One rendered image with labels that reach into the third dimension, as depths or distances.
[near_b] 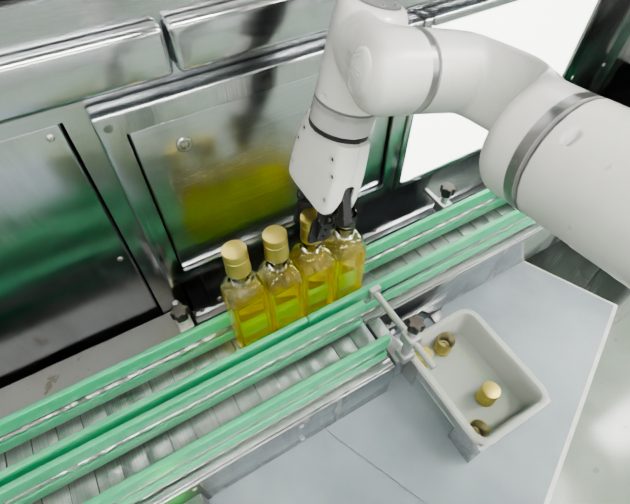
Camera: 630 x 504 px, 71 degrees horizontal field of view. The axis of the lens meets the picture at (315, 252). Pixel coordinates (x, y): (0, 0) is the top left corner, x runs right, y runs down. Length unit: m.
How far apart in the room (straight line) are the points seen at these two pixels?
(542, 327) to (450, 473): 0.39
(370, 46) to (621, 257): 0.25
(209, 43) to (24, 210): 0.32
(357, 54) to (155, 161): 0.32
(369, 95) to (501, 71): 0.12
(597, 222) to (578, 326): 0.86
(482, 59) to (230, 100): 0.30
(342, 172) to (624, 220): 0.31
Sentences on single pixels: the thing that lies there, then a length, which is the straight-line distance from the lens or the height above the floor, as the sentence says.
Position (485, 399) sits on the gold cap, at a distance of 0.92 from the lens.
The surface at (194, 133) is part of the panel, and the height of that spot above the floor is 1.26.
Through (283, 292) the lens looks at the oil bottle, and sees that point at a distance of 0.66.
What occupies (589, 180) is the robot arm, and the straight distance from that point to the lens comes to 0.29.
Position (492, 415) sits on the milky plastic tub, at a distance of 0.95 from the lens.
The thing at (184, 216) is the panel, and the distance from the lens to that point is 0.70.
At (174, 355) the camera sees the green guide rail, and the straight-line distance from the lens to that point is 0.80.
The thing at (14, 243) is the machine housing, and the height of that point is 1.16.
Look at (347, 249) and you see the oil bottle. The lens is 0.68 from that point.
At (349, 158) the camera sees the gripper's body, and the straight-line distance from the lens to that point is 0.51.
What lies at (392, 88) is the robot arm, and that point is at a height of 1.41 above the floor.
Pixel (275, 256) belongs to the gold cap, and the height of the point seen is 1.13.
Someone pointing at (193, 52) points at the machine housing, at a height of 1.36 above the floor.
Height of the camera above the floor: 1.62
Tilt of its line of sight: 52 degrees down
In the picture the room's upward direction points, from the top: straight up
